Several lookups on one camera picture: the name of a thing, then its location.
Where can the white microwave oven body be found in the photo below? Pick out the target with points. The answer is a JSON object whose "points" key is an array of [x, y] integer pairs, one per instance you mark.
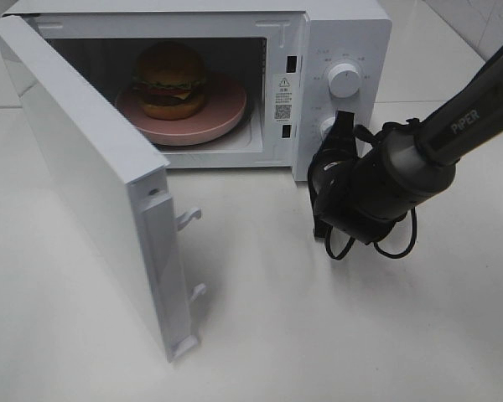
{"points": [[249, 40]]}

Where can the white microwave door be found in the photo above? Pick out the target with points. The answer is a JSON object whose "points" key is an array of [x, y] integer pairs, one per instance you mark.
{"points": [[111, 177]]}

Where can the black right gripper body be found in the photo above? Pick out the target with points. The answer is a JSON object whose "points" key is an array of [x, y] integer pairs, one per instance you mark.
{"points": [[329, 189]]}

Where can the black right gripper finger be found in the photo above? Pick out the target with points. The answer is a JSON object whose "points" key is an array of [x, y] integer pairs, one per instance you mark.
{"points": [[343, 127]]}

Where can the white timer knob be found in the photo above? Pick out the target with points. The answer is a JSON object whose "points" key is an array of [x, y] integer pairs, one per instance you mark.
{"points": [[326, 126]]}

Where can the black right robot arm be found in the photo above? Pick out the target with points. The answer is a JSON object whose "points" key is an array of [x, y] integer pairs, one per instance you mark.
{"points": [[363, 184]]}

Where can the burger with lettuce and tomato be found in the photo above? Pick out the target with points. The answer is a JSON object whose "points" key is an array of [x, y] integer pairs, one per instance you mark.
{"points": [[169, 81]]}

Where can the pink round plate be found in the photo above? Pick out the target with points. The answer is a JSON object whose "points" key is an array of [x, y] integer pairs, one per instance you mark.
{"points": [[224, 107]]}

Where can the white upper power knob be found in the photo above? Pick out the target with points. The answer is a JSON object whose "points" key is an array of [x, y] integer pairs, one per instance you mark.
{"points": [[344, 79]]}

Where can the warning label with QR code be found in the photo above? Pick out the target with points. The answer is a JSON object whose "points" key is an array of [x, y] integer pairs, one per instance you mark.
{"points": [[282, 97]]}

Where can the glass turntable plate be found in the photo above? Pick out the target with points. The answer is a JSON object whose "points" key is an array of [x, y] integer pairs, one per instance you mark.
{"points": [[246, 134]]}

